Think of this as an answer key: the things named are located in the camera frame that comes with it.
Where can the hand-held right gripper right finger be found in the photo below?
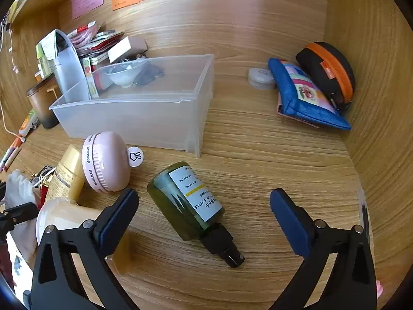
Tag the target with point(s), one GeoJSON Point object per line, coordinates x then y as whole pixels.
{"type": "Point", "coordinates": [290, 222]}

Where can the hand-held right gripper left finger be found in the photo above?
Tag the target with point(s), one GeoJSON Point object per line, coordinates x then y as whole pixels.
{"type": "Point", "coordinates": [117, 213]}

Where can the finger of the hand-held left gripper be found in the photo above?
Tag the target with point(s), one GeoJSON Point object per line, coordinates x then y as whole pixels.
{"type": "Point", "coordinates": [21, 211]}

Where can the cream lidded cup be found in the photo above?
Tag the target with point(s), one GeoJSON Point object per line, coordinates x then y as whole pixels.
{"type": "Point", "coordinates": [67, 213]}

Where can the pink round case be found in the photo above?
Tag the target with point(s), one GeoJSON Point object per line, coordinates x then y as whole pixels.
{"type": "Point", "coordinates": [109, 158]}

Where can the yellow sunscreen bottle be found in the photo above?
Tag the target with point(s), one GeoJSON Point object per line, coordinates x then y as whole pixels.
{"type": "Point", "coordinates": [66, 174]}

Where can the green glass spray bottle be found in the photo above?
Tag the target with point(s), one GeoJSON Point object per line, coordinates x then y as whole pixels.
{"type": "Point", "coordinates": [184, 206]}

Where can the clear plastic storage bin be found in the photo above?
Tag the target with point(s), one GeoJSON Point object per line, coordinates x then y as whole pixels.
{"type": "Point", "coordinates": [135, 119]}

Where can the wooden desktop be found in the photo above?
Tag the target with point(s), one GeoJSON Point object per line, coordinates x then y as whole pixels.
{"type": "Point", "coordinates": [258, 155]}

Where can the orange marker pen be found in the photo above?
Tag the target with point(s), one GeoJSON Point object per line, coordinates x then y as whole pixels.
{"type": "Point", "coordinates": [14, 150]}

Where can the orange and green packet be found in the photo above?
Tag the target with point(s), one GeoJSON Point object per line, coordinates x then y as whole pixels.
{"type": "Point", "coordinates": [27, 122]}

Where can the pink flat pouch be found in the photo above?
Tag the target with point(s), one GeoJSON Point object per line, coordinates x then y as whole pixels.
{"type": "Point", "coordinates": [296, 118]}

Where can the brown lidded canister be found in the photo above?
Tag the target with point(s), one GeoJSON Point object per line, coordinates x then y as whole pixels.
{"type": "Point", "coordinates": [40, 106]}

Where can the box with coloured dots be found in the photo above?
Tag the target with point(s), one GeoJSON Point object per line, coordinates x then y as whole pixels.
{"type": "Point", "coordinates": [91, 80]}

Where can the blue patchwork pouch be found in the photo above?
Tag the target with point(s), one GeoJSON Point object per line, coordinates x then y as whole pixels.
{"type": "Point", "coordinates": [290, 84]}

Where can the small glass bowl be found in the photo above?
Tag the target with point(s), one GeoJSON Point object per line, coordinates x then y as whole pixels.
{"type": "Point", "coordinates": [124, 74]}

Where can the frosted plastic container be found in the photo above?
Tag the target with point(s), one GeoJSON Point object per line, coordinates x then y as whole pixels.
{"type": "Point", "coordinates": [69, 71]}

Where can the green packets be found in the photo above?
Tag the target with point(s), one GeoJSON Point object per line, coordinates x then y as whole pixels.
{"type": "Point", "coordinates": [42, 61]}

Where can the black case with orange zipper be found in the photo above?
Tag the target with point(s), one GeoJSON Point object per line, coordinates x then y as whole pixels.
{"type": "Point", "coordinates": [314, 59]}

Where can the white and brown box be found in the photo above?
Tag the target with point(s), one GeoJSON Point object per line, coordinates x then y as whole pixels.
{"type": "Point", "coordinates": [121, 46]}

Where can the white paper leaflet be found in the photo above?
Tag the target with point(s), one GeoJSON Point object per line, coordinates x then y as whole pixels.
{"type": "Point", "coordinates": [51, 43]}

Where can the stack of booklets and packets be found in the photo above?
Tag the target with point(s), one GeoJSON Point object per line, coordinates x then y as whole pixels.
{"type": "Point", "coordinates": [93, 40]}

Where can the pink paper note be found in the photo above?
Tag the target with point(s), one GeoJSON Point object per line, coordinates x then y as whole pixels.
{"type": "Point", "coordinates": [87, 0]}

